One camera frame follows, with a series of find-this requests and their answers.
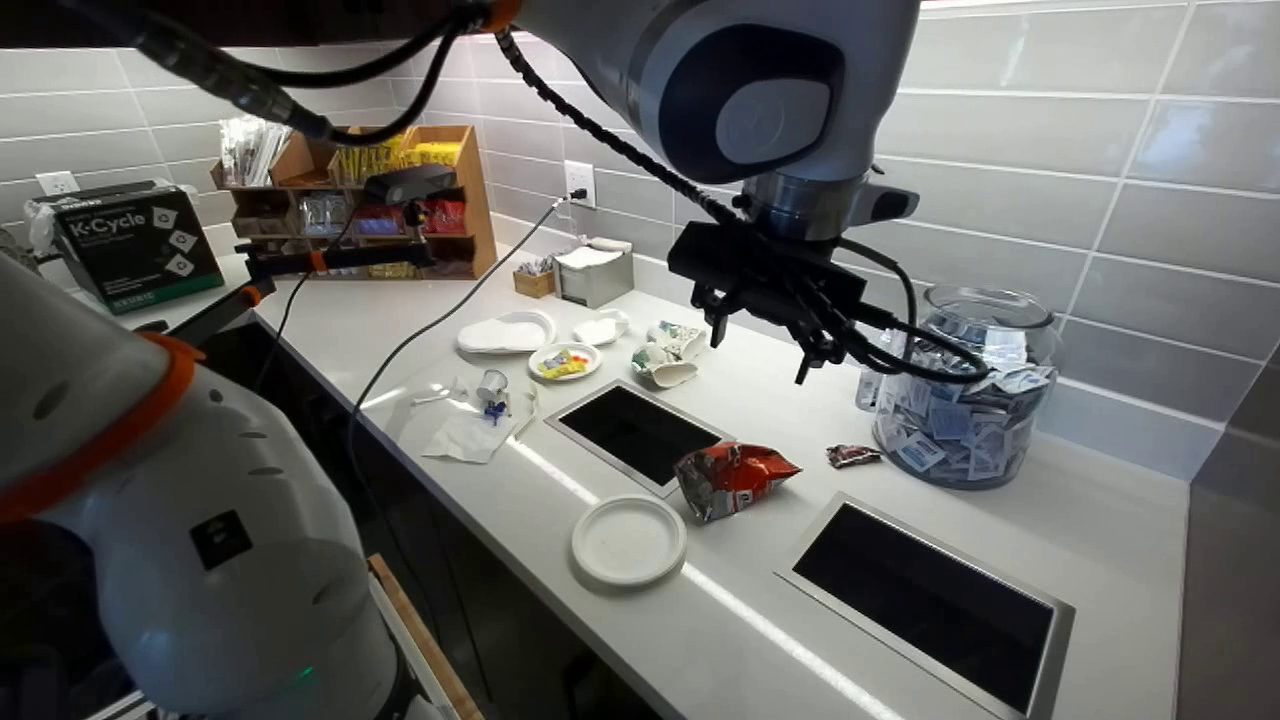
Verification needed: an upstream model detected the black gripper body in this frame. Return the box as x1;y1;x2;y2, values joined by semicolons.
669;215;926;353

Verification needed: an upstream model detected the orange Doritos chip packet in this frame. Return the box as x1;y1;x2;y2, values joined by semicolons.
671;435;805;528

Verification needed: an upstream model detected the small plate with colourful food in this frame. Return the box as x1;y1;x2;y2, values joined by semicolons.
523;341;610;387

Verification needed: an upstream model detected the white oval plate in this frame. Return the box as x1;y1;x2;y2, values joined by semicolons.
454;308;560;361

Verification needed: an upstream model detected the round white plate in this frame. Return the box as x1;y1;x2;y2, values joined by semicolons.
567;491;694;593

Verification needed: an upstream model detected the patterned paper cup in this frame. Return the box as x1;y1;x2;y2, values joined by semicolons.
630;350;700;397
635;316;714;372

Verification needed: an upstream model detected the small clear pump bottle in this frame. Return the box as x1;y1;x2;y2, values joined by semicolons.
854;350;891;415

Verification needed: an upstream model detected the small brown candy wrapper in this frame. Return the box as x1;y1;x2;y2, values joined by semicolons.
826;442;886;473

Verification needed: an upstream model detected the small white dish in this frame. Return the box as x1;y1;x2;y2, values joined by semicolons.
574;312;630;353

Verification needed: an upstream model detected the glass jar of packets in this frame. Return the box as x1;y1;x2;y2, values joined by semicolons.
873;281;1061;491

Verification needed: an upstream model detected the small clear plastic container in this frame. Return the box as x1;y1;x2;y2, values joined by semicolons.
471;370;515;430

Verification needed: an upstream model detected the wooden condiment organizer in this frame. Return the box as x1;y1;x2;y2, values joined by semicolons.
212;124;500;283

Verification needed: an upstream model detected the clear plastic bag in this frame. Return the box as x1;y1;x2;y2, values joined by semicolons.
364;382;536;470

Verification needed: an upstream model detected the crumpled white plastic bag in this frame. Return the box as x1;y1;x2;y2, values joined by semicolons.
215;111;292;191

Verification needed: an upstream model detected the black rod with orange bands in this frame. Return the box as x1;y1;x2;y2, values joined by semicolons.
123;273;282;350

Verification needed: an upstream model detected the black K-Cycle box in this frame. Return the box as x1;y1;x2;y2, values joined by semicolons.
53;186;229;316

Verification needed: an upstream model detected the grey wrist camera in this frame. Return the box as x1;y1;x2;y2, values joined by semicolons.
837;179;926;228

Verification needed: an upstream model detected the white wall outlet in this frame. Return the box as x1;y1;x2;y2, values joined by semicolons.
560;155;601;211

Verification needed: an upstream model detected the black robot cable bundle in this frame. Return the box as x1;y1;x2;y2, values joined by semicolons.
118;0;997;392

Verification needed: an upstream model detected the thin black power cable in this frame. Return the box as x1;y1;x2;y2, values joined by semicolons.
347;197;574;445

